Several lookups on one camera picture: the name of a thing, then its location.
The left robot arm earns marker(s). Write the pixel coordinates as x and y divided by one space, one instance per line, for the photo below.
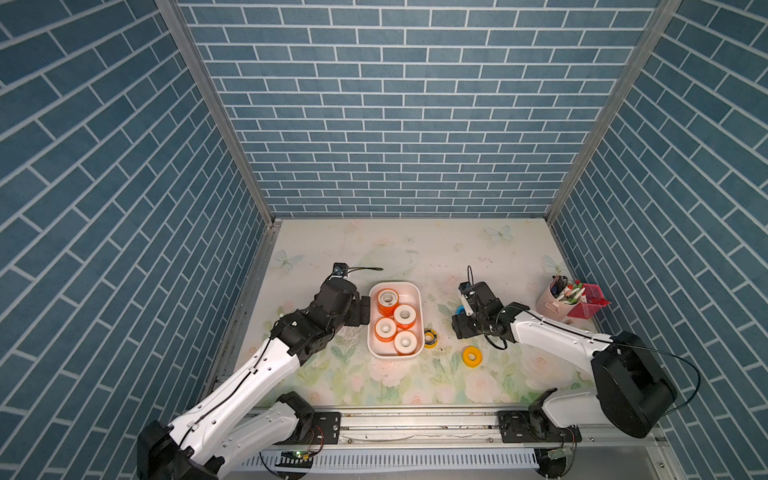
217 434

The white storage box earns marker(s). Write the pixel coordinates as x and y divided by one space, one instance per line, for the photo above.
409 294

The magenta plastic basket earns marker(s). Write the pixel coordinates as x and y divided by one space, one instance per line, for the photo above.
593 301

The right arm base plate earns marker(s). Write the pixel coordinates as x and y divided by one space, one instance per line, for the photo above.
517 426

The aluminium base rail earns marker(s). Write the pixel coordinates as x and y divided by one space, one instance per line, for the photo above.
425 427

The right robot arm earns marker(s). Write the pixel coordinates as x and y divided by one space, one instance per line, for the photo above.
631 391

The pink pen cup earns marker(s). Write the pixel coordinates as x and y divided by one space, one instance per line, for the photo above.
560 298

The yellow black tape roll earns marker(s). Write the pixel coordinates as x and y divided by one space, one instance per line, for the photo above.
430 338

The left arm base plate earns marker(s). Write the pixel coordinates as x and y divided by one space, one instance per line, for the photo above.
324 427

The large orange white tape roll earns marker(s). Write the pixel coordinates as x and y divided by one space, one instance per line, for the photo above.
385 329

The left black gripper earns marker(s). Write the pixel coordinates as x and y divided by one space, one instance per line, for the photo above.
356 317

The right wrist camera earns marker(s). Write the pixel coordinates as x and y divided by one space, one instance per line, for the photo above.
467 297

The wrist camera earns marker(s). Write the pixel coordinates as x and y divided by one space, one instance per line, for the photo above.
340 270
467 297

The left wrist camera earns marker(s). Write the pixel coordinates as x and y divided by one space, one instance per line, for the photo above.
340 270

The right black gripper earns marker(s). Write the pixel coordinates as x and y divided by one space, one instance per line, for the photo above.
459 327

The yellow orange tape roll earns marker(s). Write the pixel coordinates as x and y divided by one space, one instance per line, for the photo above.
471 356

